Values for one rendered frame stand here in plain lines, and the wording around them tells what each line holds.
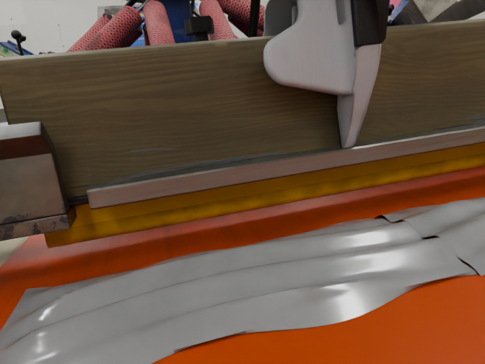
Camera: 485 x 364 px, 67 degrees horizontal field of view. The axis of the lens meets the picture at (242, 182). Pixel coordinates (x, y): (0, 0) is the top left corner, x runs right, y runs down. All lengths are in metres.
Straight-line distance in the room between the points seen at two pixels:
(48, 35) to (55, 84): 4.28
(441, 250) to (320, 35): 0.11
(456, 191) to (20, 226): 0.25
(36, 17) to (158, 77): 4.34
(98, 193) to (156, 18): 0.67
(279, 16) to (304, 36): 0.06
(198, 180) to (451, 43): 0.18
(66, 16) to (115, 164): 4.29
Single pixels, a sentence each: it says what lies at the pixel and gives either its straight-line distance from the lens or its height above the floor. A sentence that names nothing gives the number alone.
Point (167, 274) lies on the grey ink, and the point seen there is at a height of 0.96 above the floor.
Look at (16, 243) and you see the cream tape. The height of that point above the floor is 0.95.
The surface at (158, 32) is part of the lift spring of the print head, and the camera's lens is 0.78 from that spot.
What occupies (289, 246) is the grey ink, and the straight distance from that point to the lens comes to 0.17.
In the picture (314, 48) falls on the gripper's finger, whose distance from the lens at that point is 0.20.
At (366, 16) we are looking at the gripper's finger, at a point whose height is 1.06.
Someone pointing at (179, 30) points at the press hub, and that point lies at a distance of 1.03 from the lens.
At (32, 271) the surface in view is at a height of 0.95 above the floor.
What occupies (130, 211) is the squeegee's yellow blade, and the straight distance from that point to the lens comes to 0.21.
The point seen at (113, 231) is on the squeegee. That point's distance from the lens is 0.22.
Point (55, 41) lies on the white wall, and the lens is 4.46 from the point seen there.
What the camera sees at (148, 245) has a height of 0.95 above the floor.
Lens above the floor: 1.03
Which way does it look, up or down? 15 degrees down
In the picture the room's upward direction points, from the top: 6 degrees counter-clockwise
